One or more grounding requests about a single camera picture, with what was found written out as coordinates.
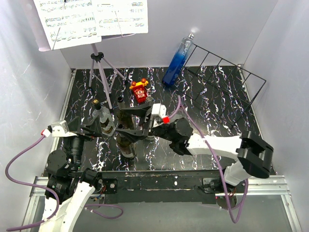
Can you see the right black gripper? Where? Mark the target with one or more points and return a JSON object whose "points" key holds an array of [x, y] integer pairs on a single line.
{"points": [[146, 123]]}

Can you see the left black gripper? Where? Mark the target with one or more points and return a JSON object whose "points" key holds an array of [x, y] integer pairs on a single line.
{"points": [[94, 127]]}

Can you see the dark green wine bottle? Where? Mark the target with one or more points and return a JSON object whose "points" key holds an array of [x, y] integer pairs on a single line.
{"points": [[124, 118]]}

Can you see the small clear black-cap bottle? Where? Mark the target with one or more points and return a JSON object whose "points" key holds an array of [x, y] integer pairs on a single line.
{"points": [[105, 118]]}

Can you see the green wine bottle silver neck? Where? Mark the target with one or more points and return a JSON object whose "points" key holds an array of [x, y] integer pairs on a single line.
{"points": [[126, 147]]}

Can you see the blue glass bottle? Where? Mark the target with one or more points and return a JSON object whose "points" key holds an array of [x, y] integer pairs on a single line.
{"points": [[178, 61]]}

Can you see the tall clear bottle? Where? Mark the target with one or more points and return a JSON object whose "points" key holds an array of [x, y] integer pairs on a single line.
{"points": [[149, 99]]}

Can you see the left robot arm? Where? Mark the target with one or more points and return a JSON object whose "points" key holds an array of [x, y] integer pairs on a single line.
{"points": [[71, 186]]}

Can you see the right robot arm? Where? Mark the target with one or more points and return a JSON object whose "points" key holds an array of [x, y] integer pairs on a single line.
{"points": [[252, 154]]}

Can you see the red yellow toy block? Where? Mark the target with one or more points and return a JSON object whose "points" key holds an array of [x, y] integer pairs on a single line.
{"points": [[139, 90]]}

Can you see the purple music stand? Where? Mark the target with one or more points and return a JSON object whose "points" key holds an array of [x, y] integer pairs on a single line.
{"points": [[97, 57]]}

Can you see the left sheet music page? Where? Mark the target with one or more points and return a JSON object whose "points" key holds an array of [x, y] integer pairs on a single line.
{"points": [[68, 23]]}

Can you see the sheet music page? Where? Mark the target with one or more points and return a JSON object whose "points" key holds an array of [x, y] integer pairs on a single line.
{"points": [[120, 17], [68, 23]]}

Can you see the right sheet music page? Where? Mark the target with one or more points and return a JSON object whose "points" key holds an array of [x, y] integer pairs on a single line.
{"points": [[120, 17]]}

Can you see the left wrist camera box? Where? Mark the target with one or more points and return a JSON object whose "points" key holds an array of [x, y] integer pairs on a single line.
{"points": [[60, 129]]}

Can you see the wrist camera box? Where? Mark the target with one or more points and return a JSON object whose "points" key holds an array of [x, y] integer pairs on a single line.
{"points": [[60, 129], [158, 115]]}

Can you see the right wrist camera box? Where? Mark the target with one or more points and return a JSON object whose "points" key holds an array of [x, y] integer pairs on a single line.
{"points": [[158, 115]]}

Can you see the black wire wine rack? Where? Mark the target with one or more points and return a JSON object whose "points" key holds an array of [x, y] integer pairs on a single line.
{"points": [[220, 87]]}

